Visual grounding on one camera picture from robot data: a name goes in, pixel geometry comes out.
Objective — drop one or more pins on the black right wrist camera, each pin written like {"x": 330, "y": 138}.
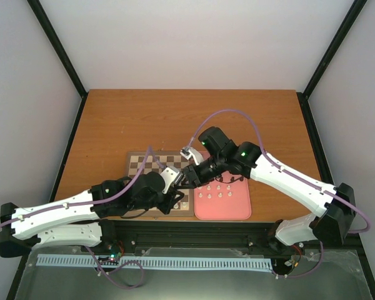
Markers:
{"x": 190, "y": 153}

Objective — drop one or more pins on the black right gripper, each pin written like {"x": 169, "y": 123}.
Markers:
{"x": 192, "y": 175}

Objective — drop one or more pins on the right black frame post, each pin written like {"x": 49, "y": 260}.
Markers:
{"x": 340, "y": 35}

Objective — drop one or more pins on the pink piece tray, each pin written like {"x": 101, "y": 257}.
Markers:
{"x": 224, "y": 199}

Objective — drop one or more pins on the black frame post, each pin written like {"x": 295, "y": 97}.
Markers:
{"x": 53, "y": 38}
{"x": 340, "y": 35}

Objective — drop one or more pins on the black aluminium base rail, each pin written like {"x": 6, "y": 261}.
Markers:
{"x": 247, "y": 237}

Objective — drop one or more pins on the green lit circuit board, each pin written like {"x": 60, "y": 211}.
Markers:
{"x": 116, "y": 251}

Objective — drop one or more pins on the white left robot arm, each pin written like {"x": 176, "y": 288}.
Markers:
{"x": 111, "y": 198}

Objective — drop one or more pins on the light blue cable duct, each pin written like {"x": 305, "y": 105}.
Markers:
{"x": 157, "y": 263}

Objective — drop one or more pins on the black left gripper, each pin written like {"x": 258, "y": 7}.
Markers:
{"x": 172, "y": 199}

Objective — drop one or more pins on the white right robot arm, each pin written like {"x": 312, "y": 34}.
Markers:
{"x": 328, "y": 221}

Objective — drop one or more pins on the left black frame post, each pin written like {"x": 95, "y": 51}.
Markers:
{"x": 53, "y": 38}

